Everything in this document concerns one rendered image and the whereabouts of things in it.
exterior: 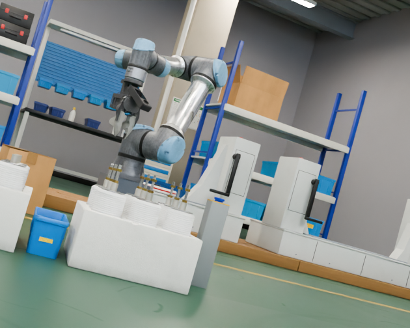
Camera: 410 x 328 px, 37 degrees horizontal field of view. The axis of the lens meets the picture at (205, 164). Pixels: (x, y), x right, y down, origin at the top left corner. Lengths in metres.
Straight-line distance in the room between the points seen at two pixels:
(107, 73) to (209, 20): 1.69
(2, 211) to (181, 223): 0.55
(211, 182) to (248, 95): 3.03
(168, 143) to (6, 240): 0.79
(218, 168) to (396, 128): 5.15
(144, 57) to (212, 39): 6.50
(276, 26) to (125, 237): 10.00
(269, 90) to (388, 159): 2.46
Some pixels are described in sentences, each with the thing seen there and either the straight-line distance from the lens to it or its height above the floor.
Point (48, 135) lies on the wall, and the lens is 10.27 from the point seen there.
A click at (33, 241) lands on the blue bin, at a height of 0.04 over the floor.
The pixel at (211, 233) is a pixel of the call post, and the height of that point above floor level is 0.20.
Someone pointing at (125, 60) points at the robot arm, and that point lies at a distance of 2.38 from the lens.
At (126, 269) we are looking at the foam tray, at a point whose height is 0.04.
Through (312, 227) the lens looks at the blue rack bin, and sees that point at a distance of 7.71.
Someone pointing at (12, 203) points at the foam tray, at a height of 0.14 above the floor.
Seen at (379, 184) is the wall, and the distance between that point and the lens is 9.08.
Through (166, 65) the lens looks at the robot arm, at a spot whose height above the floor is 0.75.
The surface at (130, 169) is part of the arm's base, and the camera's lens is 2.46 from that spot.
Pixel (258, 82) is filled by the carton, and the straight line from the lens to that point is 7.31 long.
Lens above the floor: 0.31
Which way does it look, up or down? 3 degrees up
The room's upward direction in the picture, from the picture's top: 16 degrees clockwise
